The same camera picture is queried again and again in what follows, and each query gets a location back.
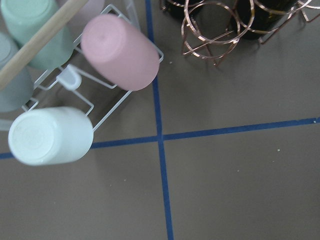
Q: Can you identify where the pink cup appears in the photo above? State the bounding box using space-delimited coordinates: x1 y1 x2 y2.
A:
80 14 160 91

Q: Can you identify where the dark wine bottle middle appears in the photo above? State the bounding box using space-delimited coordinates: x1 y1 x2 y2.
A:
159 0 239 27

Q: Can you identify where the dark wine bottle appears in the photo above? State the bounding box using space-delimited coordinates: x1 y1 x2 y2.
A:
235 0 298 40
159 0 239 27

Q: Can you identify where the white cup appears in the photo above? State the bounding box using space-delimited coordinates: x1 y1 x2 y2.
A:
8 106 94 166

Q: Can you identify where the dark wine bottle lower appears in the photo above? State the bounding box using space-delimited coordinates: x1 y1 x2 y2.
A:
235 0 298 40

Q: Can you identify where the grey translucent cup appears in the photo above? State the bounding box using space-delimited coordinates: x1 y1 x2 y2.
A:
0 32 34 113

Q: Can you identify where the mint green cup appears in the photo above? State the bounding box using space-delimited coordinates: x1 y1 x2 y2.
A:
0 0 74 70

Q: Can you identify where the white wire cup rack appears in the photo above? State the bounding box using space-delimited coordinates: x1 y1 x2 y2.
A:
0 4 165 133

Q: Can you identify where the copper wire bottle rack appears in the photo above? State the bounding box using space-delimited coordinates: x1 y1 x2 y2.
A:
159 0 320 67

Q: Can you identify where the wooden rack handle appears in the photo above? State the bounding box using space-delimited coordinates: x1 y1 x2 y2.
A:
0 0 88 90

